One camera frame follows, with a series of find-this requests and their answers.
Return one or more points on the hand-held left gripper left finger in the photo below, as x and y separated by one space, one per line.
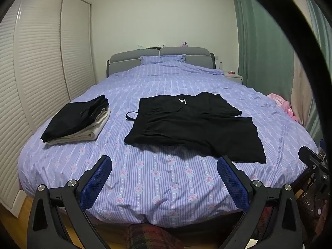
96 181

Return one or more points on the purple striped pillow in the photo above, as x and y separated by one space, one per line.
163 58

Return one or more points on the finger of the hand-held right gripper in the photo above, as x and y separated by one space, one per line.
315 164

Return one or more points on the folded black pants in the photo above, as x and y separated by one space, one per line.
75 116

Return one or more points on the folded cream pants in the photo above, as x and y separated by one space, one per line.
94 131

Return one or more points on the purple floral striped duvet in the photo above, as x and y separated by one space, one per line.
155 181

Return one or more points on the pink crumpled cloth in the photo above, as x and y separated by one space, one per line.
281 102

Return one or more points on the tissue box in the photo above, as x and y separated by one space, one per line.
140 47

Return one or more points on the beige curtain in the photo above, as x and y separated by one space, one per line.
303 90

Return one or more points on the dark plaid cloth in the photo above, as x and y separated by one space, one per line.
153 237

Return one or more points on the white nightstand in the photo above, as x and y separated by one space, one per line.
234 77

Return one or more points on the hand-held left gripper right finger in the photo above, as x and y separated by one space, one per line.
233 184

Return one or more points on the grey bed headboard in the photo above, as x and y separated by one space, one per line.
185 51

